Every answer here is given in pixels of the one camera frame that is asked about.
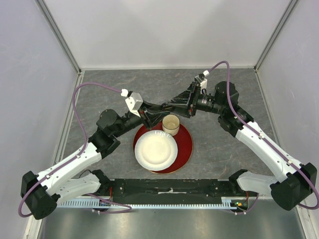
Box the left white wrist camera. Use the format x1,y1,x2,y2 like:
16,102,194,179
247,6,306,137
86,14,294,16
125,92,143,117

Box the white paper plate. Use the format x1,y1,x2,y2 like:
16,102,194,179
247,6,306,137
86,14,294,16
134,130,178,171

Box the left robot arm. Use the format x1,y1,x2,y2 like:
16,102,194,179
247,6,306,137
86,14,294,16
18,103,171,220

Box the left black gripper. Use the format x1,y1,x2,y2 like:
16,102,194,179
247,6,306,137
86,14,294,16
113,99,170,137

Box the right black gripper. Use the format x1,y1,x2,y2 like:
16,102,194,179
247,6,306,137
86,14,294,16
166,81,225,119

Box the beige mug black handle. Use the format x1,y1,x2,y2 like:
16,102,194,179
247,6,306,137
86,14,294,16
162,115,180,136

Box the grey cable duct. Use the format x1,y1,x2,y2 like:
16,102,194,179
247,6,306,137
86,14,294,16
57,197,240,211

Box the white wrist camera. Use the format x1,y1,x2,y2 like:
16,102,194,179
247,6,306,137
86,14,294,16
194,73,207,90
125,92,143,117

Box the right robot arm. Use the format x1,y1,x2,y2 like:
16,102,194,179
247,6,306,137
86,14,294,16
162,81,319,211

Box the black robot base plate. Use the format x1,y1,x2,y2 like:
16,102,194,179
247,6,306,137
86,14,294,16
106,179,246,198

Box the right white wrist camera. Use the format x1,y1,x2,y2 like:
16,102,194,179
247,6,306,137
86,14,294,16
194,73,207,90

